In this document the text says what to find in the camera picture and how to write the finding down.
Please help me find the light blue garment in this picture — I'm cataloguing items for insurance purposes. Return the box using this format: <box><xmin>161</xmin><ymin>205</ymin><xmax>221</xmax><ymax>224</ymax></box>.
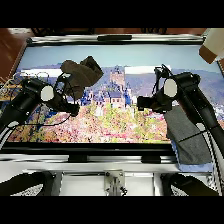
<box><xmin>177</xmin><ymin>155</ymin><xmax>214</xmax><ymax>174</ymax></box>

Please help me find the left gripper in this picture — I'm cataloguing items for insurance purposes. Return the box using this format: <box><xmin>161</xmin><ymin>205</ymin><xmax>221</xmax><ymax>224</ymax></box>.
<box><xmin>61</xmin><ymin>99</ymin><xmax>81</xmax><ymax>117</ymax></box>

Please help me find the black cable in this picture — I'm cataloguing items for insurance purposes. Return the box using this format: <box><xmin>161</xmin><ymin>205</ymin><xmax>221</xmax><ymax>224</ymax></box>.
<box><xmin>9</xmin><ymin>113</ymin><xmax>73</xmax><ymax>128</ymax></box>

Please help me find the brown garment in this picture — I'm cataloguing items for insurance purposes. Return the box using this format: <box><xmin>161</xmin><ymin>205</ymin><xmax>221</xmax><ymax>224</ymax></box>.
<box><xmin>59</xmin><ymin>55</ymin><xmax>105</xmax><ymax>102</ymax></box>

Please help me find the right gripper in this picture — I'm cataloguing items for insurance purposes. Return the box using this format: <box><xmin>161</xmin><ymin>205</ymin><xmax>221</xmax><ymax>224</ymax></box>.
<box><xmin>136</xmin><ymin>95</ymin><xmax>158</xmax><ymax>112</ymax></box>

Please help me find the grey garment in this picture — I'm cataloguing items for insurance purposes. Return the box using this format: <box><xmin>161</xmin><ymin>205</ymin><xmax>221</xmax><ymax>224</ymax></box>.
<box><xmin>165</xmin><ymin>105</ymin><xmax>213</xmax><ymax>166</ymax></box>

